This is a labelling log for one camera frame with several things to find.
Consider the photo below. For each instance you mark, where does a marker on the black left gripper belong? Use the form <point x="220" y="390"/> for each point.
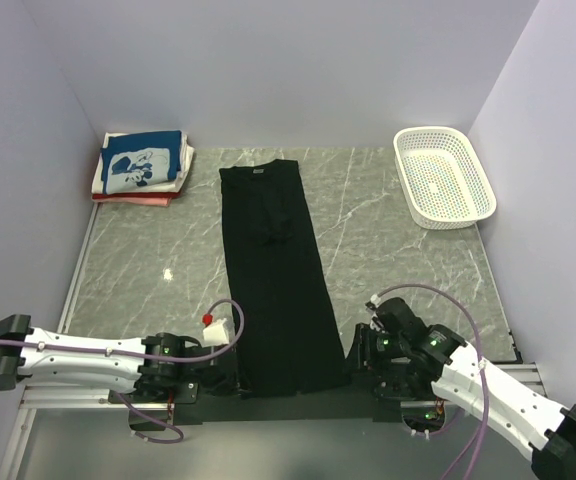
<point x="229" y="385"/>

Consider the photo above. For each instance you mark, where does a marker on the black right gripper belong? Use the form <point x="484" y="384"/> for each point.
<point x="362" y="341"/>

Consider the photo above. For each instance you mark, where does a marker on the black t shirt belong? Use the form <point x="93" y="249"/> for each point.
<point x="290" y="344"/>

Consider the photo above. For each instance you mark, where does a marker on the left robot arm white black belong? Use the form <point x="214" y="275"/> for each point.
<point x="147" y="368"/>

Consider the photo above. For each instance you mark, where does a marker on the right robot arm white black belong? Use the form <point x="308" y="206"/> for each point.
<point x="542" y="430"/>

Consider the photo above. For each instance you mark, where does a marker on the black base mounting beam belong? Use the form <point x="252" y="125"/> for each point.
<point x="288" y="405"/>

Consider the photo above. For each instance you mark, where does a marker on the white perforated plastic basket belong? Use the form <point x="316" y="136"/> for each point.
<point x="444" y="183"/>

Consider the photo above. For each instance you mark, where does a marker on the pink folded shirt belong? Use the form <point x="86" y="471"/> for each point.
<point x="162" y="200"/>

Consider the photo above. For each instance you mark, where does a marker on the red folded shirt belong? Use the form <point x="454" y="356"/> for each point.
<point x="111" y="198"/>

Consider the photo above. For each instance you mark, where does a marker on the blue cartoon print folded shirt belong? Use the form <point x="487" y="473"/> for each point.
<point x="139" y="162"/>

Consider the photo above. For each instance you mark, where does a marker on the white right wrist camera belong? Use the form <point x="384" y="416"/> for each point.
<point x="374" y="307"/>

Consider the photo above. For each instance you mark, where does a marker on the aluminium front frame rail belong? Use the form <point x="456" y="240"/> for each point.
<point x="70" y="397"/>

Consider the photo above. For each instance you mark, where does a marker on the aluminium table edge rail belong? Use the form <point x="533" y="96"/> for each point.
<point x="74" y="286"/>

